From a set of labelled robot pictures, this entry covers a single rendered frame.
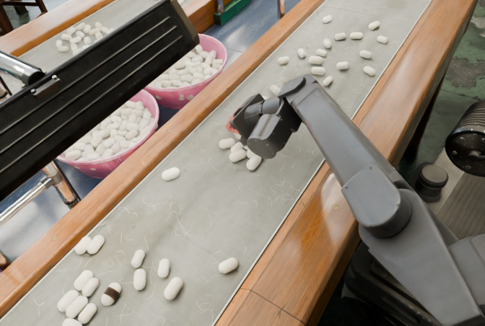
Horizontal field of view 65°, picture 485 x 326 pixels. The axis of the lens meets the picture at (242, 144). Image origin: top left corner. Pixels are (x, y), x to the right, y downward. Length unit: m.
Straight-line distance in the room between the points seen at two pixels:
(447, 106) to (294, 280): 1.70
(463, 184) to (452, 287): 0.94
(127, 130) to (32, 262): 0.37
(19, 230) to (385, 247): 0.79
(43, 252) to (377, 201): 0.60
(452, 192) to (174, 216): 0.76
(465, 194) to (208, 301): 0.78
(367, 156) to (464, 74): 2.06
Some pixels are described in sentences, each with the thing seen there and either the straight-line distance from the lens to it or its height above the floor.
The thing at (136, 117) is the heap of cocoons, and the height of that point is 0.74.
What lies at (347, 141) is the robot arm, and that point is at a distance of 0.47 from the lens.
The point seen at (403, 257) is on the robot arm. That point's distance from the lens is 0.31.
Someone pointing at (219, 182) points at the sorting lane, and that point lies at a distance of 0.79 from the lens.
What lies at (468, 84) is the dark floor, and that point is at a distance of 2.40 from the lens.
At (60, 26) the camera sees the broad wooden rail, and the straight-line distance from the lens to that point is 1.44.
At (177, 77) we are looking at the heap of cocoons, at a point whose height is 0.74.
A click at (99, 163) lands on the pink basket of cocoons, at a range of 0.87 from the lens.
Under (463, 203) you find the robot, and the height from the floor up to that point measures 0.48.
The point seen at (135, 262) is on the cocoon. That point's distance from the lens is 0.71.
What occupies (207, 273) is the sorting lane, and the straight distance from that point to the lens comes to 0.69.
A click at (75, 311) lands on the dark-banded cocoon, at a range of 0.71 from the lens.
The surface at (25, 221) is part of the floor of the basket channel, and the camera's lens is 0.97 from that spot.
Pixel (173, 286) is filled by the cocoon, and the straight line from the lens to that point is 0.67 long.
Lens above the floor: 1.36
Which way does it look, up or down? 46 degrees down
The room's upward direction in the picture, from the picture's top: 6 degrees counter-clockwise
